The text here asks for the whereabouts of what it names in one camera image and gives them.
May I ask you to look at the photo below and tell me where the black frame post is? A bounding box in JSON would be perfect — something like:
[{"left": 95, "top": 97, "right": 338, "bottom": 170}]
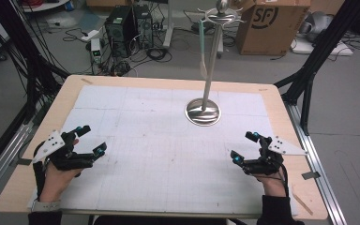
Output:
[{"left": 273, "top": 0, "right": 360, "bottom": 137}]

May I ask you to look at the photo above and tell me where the black frame with cables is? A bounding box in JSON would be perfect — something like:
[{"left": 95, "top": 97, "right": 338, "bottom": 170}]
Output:
[{"left": 0, "top": 0, "right": 71, "bottom": 126}]

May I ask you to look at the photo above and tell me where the grey wristwatch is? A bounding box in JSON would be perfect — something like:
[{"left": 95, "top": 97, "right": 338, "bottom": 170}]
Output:
[{"left": 30, "top": 199, "right": 62, "bottom": 214}]

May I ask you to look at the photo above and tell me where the small white device green display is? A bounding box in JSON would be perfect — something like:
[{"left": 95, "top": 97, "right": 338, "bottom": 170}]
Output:
[{"left": 89, "top": 37, "right": 103, "bottom": 64}]

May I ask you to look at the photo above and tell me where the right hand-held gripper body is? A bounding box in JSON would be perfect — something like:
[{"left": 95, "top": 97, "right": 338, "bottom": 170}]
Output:
[{"left": 242, "top": 135, "right": 308, "bottom": 176}]

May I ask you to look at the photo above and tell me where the large black computer tower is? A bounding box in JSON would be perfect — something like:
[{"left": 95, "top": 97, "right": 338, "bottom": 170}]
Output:
[{"left": 104, "top": 5, "right": 139, "bottom": 59}]

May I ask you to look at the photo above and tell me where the person's right hand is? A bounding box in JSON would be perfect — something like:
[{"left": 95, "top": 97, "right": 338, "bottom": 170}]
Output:
[{"left": 252, "top": 148, "right": 288, "bottom": 199}]

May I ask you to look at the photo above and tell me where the grey bag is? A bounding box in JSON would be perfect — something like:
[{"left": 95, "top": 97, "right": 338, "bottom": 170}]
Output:
[{"left": 299, "top": 10, "right": 336, "bottom": 43}]

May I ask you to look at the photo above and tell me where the black power adapter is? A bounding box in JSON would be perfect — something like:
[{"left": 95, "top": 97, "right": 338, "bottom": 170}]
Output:
[{"left": 190, "top": 20, "right": 216, "bottom": 35}]

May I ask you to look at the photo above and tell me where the thin wooden stick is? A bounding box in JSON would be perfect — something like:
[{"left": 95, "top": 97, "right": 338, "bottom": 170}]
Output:
[{"left": 290, "top": 184, "right": 315, "bottom": 217}]

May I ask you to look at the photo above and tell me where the round white table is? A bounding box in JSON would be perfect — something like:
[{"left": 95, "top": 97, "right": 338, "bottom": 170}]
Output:
[{"left": 20, "top": 0, "right": 71, "bottom": 13}]

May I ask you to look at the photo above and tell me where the black tape piece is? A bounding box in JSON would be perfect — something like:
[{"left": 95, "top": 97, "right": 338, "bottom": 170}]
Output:
[
  {"left": 16, "top": 157, "right": 34, "bottom": 167},
  {"left": 301, "top": 171, "right": 322, "bottom": 181}
]

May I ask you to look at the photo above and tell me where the cream spatula with teal handle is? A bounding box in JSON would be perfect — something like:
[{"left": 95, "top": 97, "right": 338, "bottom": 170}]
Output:
[{"left": 198, "top": 19, "right": 209, "bottom": 80}]

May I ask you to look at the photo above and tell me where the person's left hand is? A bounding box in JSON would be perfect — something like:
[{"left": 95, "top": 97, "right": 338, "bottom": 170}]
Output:
[{"left": 38, "top": 139, "right": 84, "bottom": 204}]

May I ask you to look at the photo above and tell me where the white flat board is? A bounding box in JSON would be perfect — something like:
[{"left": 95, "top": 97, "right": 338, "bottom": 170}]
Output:
[{"left": 290, "top": 37, "right": 354, "bottom": 57}]

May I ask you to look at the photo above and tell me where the white grid mat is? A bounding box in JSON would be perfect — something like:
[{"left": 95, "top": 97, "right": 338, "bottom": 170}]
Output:
[{"left": 26, "top": 84, "right": 300, "bottom": 217}]

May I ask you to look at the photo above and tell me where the white power strip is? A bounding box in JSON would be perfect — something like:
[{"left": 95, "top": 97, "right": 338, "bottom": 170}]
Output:
[{"left": 80, "top": 29, "right": 101, "bottom": 43}]

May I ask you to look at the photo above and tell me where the aluminium rail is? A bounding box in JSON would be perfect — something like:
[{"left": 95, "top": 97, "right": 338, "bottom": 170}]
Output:
[
  {"left": 285, "top": 101, "right": 349, "bottom": 225},
  {"left": 0, "top": 120, "right": 36, "bottom": 205}
]

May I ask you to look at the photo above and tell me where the person's dark clothing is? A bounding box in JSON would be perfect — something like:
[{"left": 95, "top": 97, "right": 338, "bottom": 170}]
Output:
[{"left": 92, "top": 215, "right": 230, "bottom": 225}]

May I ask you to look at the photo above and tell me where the metal utensil stand with hooks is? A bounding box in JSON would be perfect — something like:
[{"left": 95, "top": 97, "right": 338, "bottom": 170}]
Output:
[{"left": 185, "top": 0, "right": 247, "bottom": 128}]

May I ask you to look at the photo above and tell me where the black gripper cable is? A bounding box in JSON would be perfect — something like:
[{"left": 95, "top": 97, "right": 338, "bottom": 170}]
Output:
[
  {"left": 32, "top": 141, "right": 47, "bottom": 202},
  {"left": 278, "top": 163, "right": 291, "bottom": 197}
]

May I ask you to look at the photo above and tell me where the cardboard box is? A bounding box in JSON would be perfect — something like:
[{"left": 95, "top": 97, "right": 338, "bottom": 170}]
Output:
[{"left": 235, "top": 0, "right": 312, "bottom": 56}]

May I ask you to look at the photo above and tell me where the slim black computer tower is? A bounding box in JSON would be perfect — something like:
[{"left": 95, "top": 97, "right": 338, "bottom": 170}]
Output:
[{"left": 133, "top": 4, "right": 155, "bottom": 51}]

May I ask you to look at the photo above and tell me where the white stand post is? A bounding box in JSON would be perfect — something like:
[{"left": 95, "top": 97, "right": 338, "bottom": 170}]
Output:
[{"left": 163, "top": 0, "right": 174, "bottom": 50}]

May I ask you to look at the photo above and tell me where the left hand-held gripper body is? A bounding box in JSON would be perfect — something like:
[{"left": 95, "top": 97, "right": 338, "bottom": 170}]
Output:
[{"left": 32, "top": 129, "right": 97, "bottom": 173}]

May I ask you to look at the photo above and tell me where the coiled black floor cable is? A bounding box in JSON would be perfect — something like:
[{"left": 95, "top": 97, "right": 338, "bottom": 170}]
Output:
[{"left": 144, "top": 46, "right": 173, "bottom": 64}]

